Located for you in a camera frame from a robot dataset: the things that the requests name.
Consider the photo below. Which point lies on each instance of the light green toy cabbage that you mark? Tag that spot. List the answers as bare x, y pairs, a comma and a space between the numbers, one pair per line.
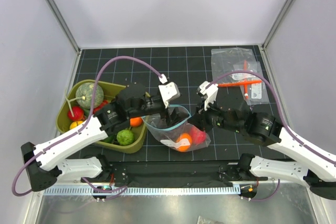
125, 137

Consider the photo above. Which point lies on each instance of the yellow toy fruit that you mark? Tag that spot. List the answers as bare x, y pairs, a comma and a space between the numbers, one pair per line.
75, 124

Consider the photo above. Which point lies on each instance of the black grid mat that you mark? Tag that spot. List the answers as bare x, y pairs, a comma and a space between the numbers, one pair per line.
188, 67

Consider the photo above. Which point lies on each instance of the perforated metal rail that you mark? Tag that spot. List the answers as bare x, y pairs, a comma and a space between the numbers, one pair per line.
85, 190

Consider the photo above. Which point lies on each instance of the red toy radish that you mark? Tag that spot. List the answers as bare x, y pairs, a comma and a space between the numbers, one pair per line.
75, 113

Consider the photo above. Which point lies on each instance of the olive green plastic bin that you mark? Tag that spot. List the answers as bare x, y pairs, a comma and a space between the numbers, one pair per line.
110, 91

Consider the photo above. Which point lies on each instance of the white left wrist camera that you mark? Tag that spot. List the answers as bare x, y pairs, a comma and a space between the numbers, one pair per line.
168, 90

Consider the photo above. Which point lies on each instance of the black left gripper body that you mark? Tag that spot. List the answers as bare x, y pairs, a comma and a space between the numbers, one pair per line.
151, 106

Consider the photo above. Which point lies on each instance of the orange toy tangerine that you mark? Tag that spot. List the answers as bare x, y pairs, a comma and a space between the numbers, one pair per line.
136, 122
184, 142

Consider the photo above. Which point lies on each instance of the red toy strawberry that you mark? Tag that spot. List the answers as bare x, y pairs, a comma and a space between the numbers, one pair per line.
104, 102

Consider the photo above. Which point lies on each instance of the clear zip top bag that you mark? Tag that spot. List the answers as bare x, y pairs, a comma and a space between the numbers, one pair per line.
169, 135

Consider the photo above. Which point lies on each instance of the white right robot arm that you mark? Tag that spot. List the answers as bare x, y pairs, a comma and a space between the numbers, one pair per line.
310, 166

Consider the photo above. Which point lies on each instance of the clear bag with orange tool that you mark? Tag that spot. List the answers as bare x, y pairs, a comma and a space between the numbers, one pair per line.
238, 59

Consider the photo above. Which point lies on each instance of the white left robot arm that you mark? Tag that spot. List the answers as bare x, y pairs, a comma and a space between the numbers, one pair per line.
47, 163

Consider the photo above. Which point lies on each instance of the red toy apple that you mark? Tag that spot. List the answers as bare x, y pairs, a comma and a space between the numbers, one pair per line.
198, 136

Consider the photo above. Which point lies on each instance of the green toy melon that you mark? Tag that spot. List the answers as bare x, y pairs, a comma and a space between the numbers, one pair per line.
84, 95

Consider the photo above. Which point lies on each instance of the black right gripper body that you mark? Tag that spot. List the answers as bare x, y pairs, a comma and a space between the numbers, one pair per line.
214, 115

